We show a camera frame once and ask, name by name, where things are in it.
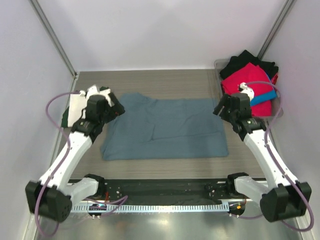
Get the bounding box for grey blue t shirt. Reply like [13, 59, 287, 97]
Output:
[100, 93, 229, 161]

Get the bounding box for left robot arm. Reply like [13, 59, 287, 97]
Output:
[25, 86, 125, 223]

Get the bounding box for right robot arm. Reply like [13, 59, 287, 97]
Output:
[213, 92, 312, 223]

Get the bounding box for bright blue t shirt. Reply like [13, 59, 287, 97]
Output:
[250, 83, 277, 107]

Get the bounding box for folded white t shirt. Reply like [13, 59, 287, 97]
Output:
[67, 91, 87, 127]

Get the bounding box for red t shirt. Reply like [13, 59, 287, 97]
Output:
[222, 63, 272, 117]

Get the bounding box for folded dark green t shirt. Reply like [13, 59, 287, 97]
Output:
[61, 86, 104, 128]

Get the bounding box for grey plastic bin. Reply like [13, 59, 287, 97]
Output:
[214, 57, 284, 123]

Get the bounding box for black t shirt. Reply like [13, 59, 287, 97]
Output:
[219, 50, 279, 80]

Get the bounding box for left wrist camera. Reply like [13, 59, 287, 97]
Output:
[78, 84, 112, 106]

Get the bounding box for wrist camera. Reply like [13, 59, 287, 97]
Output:
[238, 82, 255, 101]
[78, 84, 112, 106]

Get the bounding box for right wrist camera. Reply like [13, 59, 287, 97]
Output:
[238, 82, 255, 101]

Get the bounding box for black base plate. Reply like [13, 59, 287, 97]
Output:
[105, 178, 244, 206]

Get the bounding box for slotted cable duct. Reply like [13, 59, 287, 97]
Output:
[71, 202, 229, 214]

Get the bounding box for right aluminium frame post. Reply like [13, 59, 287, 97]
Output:
[257, 0, 297, 60]

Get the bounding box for aluminium frame post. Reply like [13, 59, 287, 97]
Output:
[257, 0, 297, 60]
[28, 0, 77, 79]

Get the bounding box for left aluminium frame post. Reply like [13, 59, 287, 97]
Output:
[28, 0, 77, 79]

